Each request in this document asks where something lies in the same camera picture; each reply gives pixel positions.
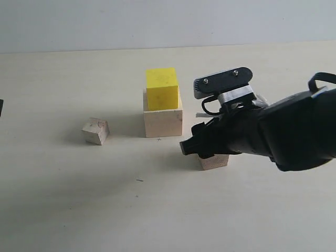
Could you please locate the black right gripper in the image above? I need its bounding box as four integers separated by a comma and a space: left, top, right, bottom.
180, 105, 277, 160

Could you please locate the medium wooden cube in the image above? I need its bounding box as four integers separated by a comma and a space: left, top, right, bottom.
198, 154, 229, 171

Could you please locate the large wooden cube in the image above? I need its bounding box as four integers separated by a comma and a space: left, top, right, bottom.
143, 89, 183, 138

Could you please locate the yellow foam cube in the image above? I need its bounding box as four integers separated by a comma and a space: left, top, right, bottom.
145, 67, 179, 111

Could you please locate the small wooden cube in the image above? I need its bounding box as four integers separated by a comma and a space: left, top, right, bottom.
81, 118, 110, 145

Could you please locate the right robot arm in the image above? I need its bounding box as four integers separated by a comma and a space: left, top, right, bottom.
180, 89, 335, 172

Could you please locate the white cable tie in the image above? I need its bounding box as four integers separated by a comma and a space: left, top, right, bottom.
195, 112, 222, 118

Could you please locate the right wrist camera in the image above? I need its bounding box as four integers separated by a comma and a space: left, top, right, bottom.
193, 67, 257, 104

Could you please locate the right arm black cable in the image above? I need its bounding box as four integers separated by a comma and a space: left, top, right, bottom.
307, 72, 336, 94

